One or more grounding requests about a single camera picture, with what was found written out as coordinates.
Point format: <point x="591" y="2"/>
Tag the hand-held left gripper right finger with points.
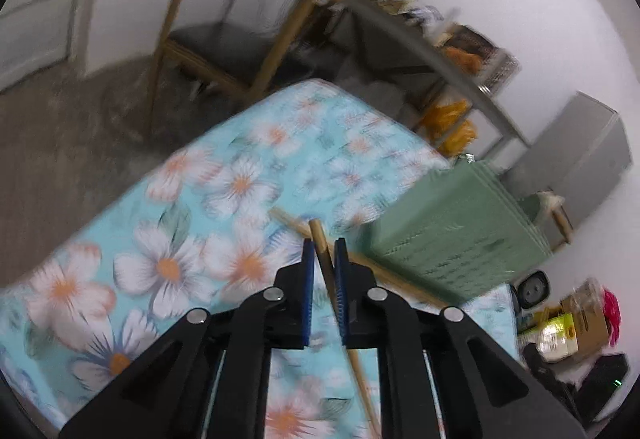
<point x="341" y="304"/>

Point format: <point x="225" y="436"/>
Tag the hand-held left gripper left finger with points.
<point x="308" y="299"/>

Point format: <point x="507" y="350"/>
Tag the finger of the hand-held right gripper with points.
<point x="545" y="374"/>

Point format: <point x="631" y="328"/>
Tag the single wooden chopstick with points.
<point x="290" y="222"/>
<point x="324" y="254"/>

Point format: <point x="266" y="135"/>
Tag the green plastic utensil holder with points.
<point x="450" y="229"/>

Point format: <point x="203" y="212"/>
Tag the yellow green rice bag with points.
<point x="555" y="336"/>

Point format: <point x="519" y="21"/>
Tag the cardboard box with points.
<point x="590" y="324"/>

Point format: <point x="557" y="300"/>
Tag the pink plastic bag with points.
<point x="611" y="314"/>

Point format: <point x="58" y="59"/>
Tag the black rice cooker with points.
<point x="532" y="291"/>

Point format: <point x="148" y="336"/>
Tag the floral blue tablecloth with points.
<point x="200" y="199"/>

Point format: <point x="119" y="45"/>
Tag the wooden chair black seat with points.
<point x="552" y="201"/>
<point x="215" y="36"/>

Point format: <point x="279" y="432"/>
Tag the yellow plastic bag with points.
<point x="450" y="119"/>

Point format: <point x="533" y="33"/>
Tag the grey refrigerator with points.
<point x="585" y="159"/>

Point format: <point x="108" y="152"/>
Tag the wooden table white legs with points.
<point x="430" y="56"/>

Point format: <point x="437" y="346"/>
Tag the dark biscuit box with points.
<point x="462" y="54"/>

